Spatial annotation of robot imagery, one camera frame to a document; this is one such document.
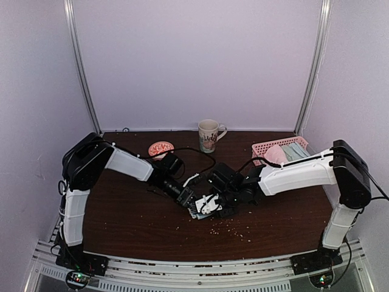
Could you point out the left round circuit board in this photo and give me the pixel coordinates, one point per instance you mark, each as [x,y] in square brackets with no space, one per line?
[76,280]

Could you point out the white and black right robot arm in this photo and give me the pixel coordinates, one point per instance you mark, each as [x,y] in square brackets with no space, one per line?
[337,166]

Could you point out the aluminium corner post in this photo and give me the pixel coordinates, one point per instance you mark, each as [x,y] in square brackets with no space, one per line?
[318,53]
[72,27]

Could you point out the right round circuit board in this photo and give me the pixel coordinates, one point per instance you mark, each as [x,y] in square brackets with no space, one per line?
[322,280]

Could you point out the aluminium right corner post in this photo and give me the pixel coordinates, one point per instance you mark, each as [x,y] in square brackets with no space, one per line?
[318,53]

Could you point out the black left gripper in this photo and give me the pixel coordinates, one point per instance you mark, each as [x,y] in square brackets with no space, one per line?
[186,194]

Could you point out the light blue folded towel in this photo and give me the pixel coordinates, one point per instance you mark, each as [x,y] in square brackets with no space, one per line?
[299,150]

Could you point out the white mug with coral pattern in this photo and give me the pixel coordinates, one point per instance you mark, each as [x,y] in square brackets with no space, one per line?
[210,132]

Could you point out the round circuit board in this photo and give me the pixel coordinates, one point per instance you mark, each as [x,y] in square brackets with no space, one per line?
[76,280]
[322,280]

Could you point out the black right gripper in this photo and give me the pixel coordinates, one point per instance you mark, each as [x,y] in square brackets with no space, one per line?
[225,213]

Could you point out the large pink towel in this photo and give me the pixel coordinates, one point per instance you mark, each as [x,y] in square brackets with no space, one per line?
[276,155]

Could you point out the blue patterned cloth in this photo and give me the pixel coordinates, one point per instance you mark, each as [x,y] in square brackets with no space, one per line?
[199,216]

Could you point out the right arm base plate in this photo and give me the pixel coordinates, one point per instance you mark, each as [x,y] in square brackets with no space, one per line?
[315,261]

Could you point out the grey-green folded towel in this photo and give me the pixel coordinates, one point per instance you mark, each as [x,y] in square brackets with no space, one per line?
[290,153]

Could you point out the pink perforated plastic basket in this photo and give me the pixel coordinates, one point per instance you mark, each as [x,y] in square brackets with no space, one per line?
[259,149]

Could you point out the red and white patterned bowl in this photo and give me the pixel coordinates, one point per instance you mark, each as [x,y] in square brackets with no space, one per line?
[159,149]

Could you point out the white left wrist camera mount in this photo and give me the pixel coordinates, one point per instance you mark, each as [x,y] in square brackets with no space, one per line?
[185,184]

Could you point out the aluminium front rail frame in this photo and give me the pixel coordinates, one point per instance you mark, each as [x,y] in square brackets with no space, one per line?
[267,274]

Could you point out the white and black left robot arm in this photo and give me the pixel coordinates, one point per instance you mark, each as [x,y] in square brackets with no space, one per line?
[83,165]

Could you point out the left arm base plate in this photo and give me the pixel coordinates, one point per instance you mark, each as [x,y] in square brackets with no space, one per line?
[95,265]

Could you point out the aluminium left corner post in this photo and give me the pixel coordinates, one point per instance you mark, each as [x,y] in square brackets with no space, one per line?
[72,27]

